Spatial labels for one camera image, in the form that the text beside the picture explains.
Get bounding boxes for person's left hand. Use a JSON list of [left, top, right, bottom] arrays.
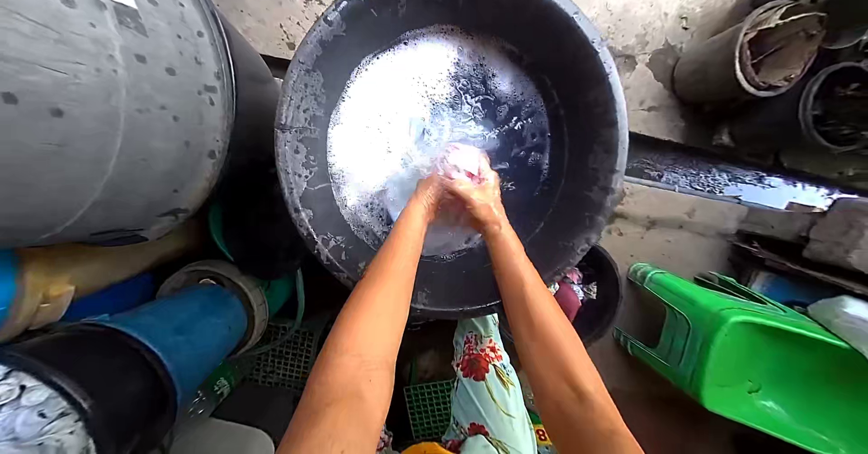
[[411, 165, 451, 223]]

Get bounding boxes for person's right hand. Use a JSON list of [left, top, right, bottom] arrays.
[[444, 152, 509, 235]]

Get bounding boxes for pink and white wet cloth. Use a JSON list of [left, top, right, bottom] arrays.
[[437, 142, 484, 184]]

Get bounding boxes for person's left forearm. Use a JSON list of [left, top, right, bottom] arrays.
[[277, 199, 433, 454]]

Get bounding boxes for person's right forearm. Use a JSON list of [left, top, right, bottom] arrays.
[[482, 220, 645, 454]]

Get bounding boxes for large black round tub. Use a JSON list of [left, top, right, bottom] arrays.
[[274, 0, 629, 321]]

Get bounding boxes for pile of wet clothes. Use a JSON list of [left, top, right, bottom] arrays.
[[548, 267, 598, 323]]

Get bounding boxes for small black basin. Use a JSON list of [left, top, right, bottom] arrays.
[[499, 244, 623, 348]]

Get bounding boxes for person's legs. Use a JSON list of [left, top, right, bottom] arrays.
[[442, 314, 538, 454]]

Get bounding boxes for grey round pot with paper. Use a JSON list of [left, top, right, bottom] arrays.
[[673, 0, 828, 105]]

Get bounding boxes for dark green plastic crate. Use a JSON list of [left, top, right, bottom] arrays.
[[245, 321, 318, 392]]

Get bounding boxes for bright green plastic stool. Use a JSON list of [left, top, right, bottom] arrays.
[[613, 263, 868, 454]]

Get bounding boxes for dark round plant pot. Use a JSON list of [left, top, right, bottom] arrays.
[[729, 62, 868, 154]]

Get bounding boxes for blue plastic container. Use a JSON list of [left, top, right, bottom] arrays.
[[95, 284, 250, 411]]

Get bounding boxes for green plastic bottle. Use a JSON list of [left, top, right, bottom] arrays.
[[186, 360, 246, 420]]

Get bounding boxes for grey concrete block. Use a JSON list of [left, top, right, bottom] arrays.
[[806, 198, 868, 275]]

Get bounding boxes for light grey plastic lid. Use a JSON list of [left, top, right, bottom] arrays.
[[170, 417, 275, 454]]

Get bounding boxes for yellowish brown plastic container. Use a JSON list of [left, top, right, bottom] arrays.
[[0, 227, 204, 343]]

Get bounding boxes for black bucket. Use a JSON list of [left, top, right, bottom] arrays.
[[0, 322, 179, 454]]

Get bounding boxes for green hose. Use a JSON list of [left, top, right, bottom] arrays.
[[209, 200, 306, 356]]

